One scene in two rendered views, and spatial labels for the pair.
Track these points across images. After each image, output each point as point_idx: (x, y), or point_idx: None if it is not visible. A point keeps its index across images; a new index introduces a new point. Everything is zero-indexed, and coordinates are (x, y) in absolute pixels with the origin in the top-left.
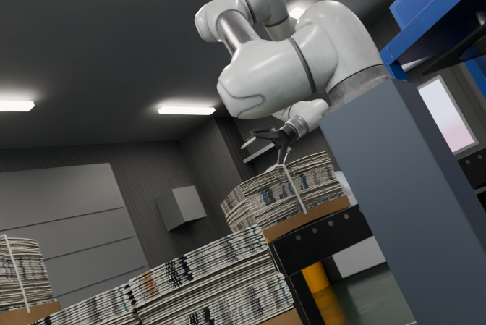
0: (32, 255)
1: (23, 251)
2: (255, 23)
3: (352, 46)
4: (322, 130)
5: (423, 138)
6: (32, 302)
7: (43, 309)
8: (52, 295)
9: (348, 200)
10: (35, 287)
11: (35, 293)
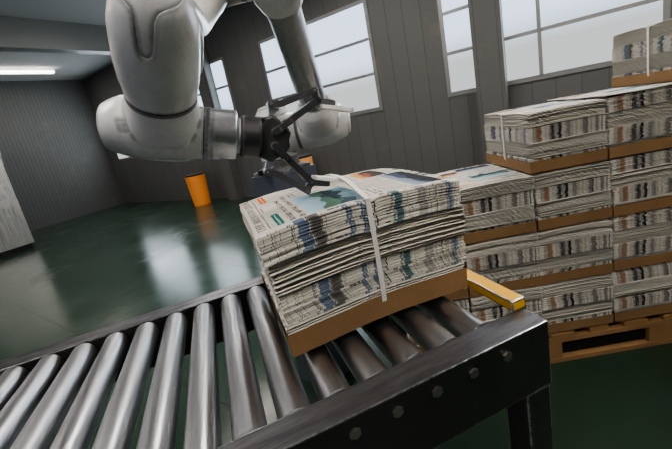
0: (518, 126)
1: (513, 123)
2: None
3: None
4: (315, 170)
5: None
6: (514, 155)
7: (514, 162)
8: (530, 156)
9: (264, 283)
10: (516, 147)
11: (515, 151)
